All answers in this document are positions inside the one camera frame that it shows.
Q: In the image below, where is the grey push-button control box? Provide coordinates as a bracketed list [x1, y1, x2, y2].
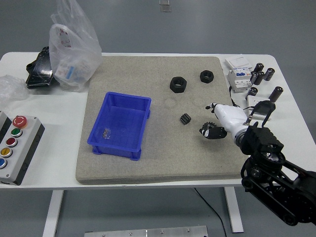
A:
[0, 115, 46, 186]

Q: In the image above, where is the crumpled clear plastic bag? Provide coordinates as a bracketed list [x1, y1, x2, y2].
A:
[0, 75, 28, 106]

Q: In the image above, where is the white socket plate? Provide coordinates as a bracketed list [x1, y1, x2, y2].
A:
[247, 95, 273, 121]

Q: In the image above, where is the black plastic-wrapped part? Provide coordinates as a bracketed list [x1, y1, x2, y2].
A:
[25, 46, 60, 90]

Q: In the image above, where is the white circuit breaker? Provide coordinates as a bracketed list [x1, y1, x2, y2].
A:
[227, 67, 253, 94]

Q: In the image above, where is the white table leg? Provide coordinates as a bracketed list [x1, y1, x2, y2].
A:
[223, 187, 245, 233]
[42, 190, 64, 237]

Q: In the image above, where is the black power adapter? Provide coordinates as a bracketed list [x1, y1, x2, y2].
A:
[255, 100, 276, 115]

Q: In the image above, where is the small black hex nut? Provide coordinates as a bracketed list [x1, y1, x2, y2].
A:
[199, 70, 215, 83]

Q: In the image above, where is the white wall switch panel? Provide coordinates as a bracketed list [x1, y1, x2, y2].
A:
[225, 56, 253, 71]

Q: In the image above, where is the thin black adapter cord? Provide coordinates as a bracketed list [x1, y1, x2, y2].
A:
[228, 86, 256, 111]

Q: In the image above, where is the small black spur gear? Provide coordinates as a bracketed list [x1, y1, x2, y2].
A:
[179, 113, 192, 126]

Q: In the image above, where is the grey plastic enclosure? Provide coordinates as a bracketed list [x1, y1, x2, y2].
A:
[0, 111, 12, 143]

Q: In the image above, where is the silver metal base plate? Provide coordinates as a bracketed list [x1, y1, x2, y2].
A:
[84, 225, 208, 237]

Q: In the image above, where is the black floor cable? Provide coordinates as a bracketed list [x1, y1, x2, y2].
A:
[194, 187, 227, 237]

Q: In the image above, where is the grey-brown table mat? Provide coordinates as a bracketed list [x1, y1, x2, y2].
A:
[75, 56, 242, 185]

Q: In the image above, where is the green push button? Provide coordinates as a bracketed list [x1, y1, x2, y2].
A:
[10, 127, 24, 138]

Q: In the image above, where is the large black hex nut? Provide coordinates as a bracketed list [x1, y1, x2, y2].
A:
[169, 76, 188, 94]

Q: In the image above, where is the red push button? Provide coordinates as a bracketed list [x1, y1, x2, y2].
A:
[5, 137, 19, 148]

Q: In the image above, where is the blue plastic box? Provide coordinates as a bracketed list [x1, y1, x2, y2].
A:
[86, 91, 152, 161]

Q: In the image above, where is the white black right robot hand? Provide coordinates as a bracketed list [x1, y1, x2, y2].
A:
[198, 102, 248, 140]

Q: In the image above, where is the white blue printed packet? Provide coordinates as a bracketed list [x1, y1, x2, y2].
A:
[55, 59, 90, 83]

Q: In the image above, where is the red emergency stop button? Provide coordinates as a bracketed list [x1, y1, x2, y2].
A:
[12, 115, 28, 129]

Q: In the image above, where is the translucent white plastic bag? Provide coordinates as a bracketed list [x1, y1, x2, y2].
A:
[48, 0, 103, 93]

